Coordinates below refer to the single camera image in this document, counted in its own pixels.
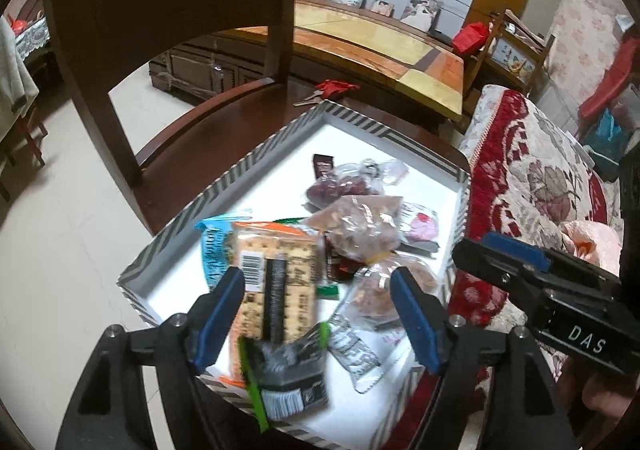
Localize black green-edged snack packet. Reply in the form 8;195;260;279
237;323;332;434

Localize red gift bag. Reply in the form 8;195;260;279
452;21;494;56

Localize red floral fleece blanket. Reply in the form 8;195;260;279
440;84;623;450

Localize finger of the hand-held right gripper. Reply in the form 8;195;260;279
451;237;547;297
481;231;552;274

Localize grey-green cloth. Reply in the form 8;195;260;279
0;15;42;112

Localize blue bag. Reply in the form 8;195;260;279
594;109;627;152

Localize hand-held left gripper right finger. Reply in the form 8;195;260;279
390;267;576;450

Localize green-edged cake packet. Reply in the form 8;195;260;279
274;215;342;299

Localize small dark brown packet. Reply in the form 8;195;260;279
312;153;335;179

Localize clear bag of red dates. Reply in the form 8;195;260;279
304;159;409;207

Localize pink round snack packet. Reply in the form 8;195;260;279
399;202;442;257

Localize blue snack packet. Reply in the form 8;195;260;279
194;211;252;292

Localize dark wooden chair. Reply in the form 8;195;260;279
40;0;472;237

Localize pink quilt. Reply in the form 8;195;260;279
559;219;624;267

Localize orange-edged cracker packet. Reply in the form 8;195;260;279
227;220;327;383

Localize white snack packet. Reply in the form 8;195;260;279
327;314;387;392

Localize grey striped cardboard box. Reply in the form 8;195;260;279
117;100;472;450

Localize red cloth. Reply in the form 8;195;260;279
579;37;640;122

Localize clear round pastry packet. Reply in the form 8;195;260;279
349;254;442;332

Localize large wedding photo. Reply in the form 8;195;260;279
399;0;442;34

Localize clear bag of brown nuts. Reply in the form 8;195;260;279
299;195;404;264

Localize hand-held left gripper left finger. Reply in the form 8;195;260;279
55;267;246;450

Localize small light wooden chair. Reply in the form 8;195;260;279
462;8;557;97

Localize long wooden cabinet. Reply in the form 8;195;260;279
149;0;466;123

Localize brown wooden stool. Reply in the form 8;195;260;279
0;105;49;202

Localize pink floral cloth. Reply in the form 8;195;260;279
554;0;627;82

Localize person's right hand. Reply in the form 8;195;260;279
557;355;636;421

